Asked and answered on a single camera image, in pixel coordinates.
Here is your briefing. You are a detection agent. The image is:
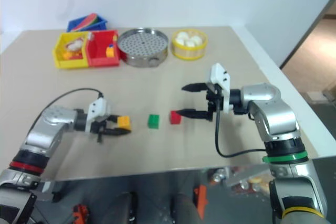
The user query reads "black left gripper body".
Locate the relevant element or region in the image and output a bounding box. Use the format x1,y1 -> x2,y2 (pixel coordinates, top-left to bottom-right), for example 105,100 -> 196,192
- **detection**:
91,119 -> 111,144

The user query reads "toy watermelon slice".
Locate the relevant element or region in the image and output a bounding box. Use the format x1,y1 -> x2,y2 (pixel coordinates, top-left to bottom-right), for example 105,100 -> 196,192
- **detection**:
71,13 -> 100,32

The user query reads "brown cardboard box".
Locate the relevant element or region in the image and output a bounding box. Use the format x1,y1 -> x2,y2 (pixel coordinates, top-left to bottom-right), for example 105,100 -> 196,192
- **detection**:
305,87 -> 336,102

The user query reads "green toy cube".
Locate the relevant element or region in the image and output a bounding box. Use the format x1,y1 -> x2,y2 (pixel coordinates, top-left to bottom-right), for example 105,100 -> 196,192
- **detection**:
147,114 -> 161,130

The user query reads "yellow plastic bin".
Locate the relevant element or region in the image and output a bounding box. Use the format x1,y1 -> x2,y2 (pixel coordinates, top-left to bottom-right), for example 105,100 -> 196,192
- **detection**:
53,31 -> 91,70

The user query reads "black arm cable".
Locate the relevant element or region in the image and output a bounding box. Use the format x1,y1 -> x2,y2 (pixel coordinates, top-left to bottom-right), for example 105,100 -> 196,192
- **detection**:
214,99 -> 267,158
33,88 -> 105,130

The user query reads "yellow toy cube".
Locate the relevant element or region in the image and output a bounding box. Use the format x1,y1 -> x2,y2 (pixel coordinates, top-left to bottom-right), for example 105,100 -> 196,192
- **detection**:
117,115 -> 133,132

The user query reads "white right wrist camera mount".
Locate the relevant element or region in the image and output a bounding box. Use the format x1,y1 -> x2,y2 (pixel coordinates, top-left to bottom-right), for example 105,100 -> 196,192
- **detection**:
204,63 -> 232,112

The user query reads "round steel steamer tray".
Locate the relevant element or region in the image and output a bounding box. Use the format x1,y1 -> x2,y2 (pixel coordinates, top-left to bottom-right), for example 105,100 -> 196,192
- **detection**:
116,27 -> 170,69

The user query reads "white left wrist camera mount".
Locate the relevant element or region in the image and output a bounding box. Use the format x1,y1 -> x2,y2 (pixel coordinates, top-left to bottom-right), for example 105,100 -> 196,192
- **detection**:
87,97 -> 111,133

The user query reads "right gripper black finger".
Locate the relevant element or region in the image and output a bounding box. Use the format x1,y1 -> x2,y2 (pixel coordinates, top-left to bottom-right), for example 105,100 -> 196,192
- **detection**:
181,82 -> 209,94
175,108 -> 214,121

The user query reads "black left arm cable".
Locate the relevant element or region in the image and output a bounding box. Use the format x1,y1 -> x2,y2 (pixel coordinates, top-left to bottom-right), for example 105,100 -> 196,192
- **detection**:
33,88 -> 105,130

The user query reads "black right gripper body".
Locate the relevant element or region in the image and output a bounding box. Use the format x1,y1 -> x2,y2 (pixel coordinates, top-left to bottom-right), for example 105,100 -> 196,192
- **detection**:
205,83 -> 224,123

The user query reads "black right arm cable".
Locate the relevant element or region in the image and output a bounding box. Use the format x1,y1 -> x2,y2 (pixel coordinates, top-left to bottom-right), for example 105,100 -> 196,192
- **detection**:
214,99 -> 267,158

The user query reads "blue plastic bin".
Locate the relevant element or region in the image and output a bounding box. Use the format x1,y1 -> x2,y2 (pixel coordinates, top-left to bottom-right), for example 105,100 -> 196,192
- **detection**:
66,13 -> 109,33

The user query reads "red plastic bin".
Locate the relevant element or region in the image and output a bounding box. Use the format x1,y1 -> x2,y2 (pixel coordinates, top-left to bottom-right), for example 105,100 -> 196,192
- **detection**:
86,29 -> 121,68

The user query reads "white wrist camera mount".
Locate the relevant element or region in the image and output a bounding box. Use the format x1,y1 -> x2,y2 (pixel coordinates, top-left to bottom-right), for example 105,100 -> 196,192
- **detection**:
87,97 -> 111,133
204,63 -> 232,112

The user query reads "yellow toy food piece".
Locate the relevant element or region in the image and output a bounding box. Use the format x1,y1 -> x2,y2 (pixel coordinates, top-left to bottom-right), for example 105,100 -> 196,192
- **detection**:
62,50 -> 85,60

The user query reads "orange plastic clamp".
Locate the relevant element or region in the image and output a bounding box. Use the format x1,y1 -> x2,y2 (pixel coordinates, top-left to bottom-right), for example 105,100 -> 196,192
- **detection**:
193,185 -> 208,220
72,204 -> 90,224

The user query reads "white toy food piece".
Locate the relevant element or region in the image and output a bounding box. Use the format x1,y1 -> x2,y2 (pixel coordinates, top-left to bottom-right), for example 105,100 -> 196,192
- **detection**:
65,38 -> 87,52

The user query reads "yellow round steamer basket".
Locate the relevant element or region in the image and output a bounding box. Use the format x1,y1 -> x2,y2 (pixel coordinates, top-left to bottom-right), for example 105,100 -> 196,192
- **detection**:
171,28 -> 209,61

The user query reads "red toy cube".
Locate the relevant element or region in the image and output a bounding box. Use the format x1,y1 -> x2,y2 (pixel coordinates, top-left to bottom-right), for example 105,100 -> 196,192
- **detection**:
170,110 -> 182,125

